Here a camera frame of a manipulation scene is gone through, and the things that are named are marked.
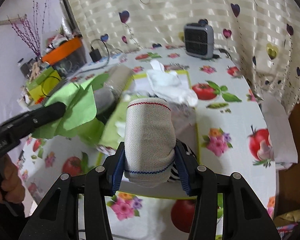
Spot heart patterned curtain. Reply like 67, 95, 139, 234
68, 0, 300, 113

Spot wooden cabinet door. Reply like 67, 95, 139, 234
275, 97, 300, 215

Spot white bandage sock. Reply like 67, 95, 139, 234
125, 98, 176, 187

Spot orange plastic bin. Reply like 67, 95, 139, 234
42, 37, 82, 65

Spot purple decorative twigs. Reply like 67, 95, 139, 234
7, 0, 49, 58

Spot small grey desk fan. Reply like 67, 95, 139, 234
184, 19, 214, 60

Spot clear plastic jar beige cloth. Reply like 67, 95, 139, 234
94, 65, 133, 115

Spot black white striped cloth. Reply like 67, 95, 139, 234
167, 144, 199, 182

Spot black charger plug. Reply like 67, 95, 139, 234
89, 46, 102, 62

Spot white green-edged storage box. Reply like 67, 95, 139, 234
97, 76, 197, 199

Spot person's left hand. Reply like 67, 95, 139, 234
0, 154, 25, 204

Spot black charger cable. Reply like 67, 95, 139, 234
72, 38, 125, 74

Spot white cloth bundle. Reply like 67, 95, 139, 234
146, 60, 198, 107

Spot light green microfiber cloth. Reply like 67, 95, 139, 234
32, 73, 109, 146

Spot yellow-green cardboard box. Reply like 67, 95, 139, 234
26, 68, 62, 104

